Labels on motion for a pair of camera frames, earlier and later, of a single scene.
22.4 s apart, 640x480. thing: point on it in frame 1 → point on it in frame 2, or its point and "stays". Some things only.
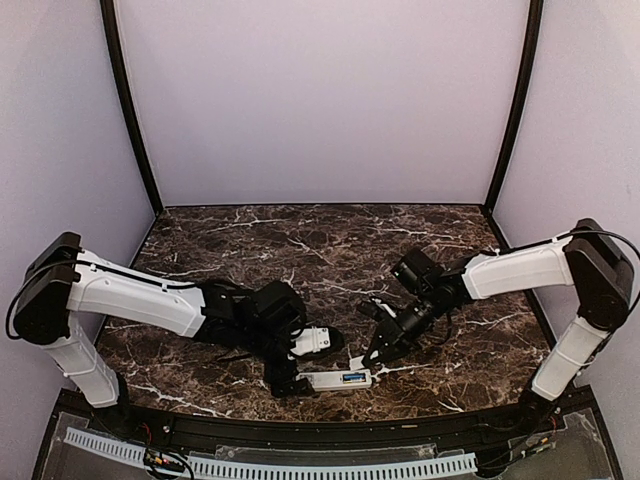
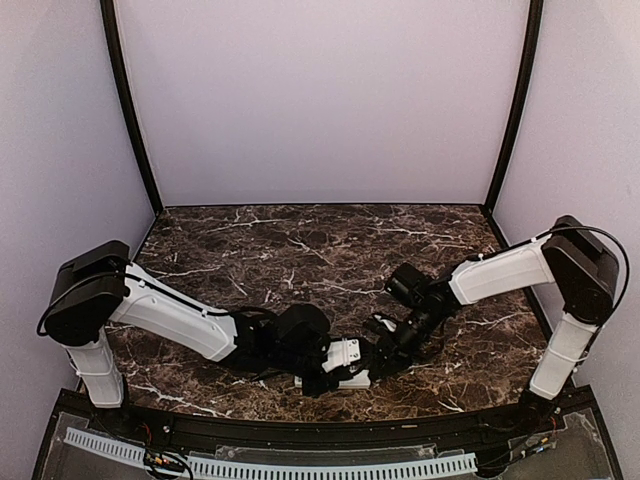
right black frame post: [519, 108] stays
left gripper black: [274, 376] → [330, 382]
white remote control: [331, 380] stays
